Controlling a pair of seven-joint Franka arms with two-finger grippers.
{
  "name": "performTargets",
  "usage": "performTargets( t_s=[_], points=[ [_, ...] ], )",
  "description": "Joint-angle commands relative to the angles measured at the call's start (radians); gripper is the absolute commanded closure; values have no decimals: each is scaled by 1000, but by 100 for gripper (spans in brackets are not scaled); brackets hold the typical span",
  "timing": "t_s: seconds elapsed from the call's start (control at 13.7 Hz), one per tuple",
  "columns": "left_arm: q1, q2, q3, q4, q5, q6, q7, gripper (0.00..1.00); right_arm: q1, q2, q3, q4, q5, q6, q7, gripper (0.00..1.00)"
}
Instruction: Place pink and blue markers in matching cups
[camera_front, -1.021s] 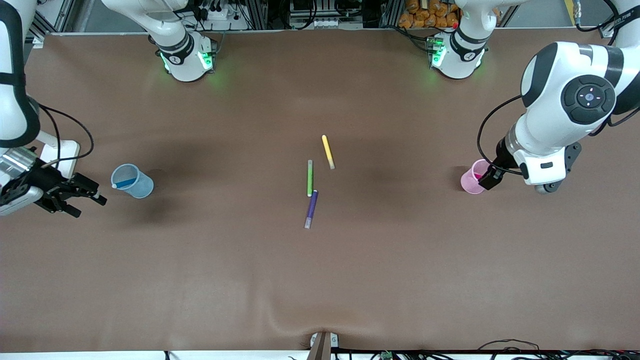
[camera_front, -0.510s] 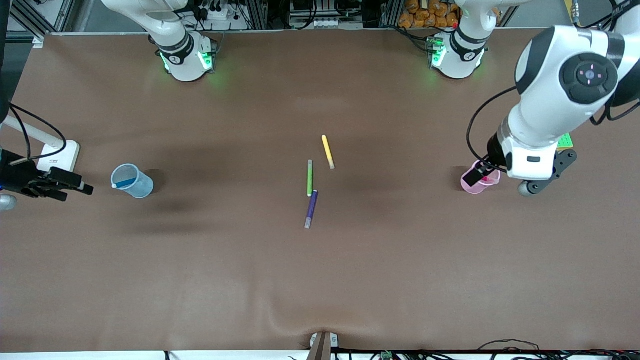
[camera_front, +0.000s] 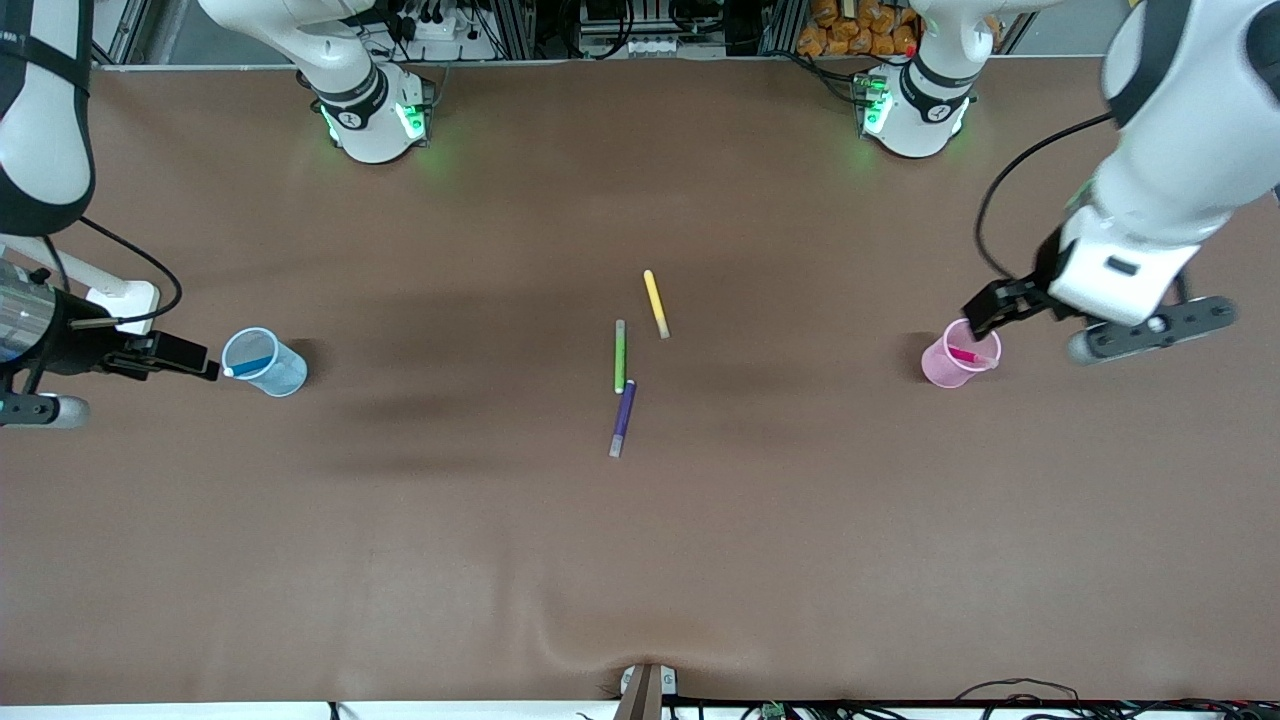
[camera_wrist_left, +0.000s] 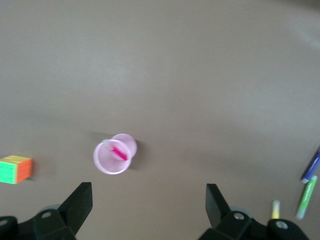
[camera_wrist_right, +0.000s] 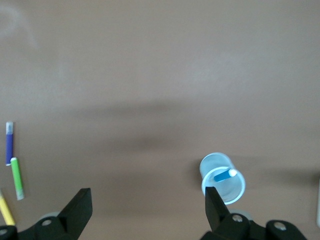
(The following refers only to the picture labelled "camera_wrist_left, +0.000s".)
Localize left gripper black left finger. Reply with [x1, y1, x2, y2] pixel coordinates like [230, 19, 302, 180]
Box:
[0, 181, 94, 240]

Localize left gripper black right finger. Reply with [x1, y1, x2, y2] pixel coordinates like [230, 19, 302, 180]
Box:
[197, 183, 311, 240]

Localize pink marker pen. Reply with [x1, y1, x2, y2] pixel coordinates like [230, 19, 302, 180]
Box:
[110, 146, 129, 161]

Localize yellow marker pen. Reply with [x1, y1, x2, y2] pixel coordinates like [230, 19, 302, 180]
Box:
[271, 199, 281, 220]

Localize colourful puzzle cube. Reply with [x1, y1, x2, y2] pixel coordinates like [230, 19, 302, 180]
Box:
[0, 154, 34, 185]

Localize pink plastic cup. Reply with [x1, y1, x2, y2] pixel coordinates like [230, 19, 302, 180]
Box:
[93, 133, 138, 176]

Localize green marker pen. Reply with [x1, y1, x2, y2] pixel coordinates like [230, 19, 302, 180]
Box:
[295, 175, 318, 220]

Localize purple marker pen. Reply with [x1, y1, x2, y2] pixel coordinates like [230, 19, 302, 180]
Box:
[301, 146, 320, 184]

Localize brown table cover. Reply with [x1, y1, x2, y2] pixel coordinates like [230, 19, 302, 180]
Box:
[0, 0, 320, 240]

